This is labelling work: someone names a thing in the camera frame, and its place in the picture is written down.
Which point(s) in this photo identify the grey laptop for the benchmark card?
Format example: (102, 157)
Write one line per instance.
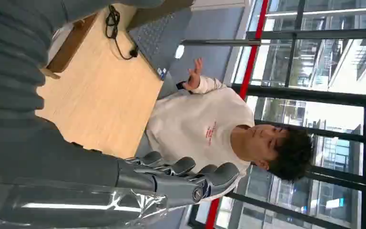
(161, 41)

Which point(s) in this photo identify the ribbed grey right arm sleeve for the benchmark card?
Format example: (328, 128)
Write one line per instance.
(11, 60)

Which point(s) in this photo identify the red pole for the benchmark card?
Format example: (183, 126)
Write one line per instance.
(253, 53)

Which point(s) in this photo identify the person's hand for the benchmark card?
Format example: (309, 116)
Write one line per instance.
(195, 77)

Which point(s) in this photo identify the wooden card box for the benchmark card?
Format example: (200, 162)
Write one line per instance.
(71, 44)

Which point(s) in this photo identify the person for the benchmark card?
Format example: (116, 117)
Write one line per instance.
(198, 126)

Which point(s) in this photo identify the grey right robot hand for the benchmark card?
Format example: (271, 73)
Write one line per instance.
(60, 161)

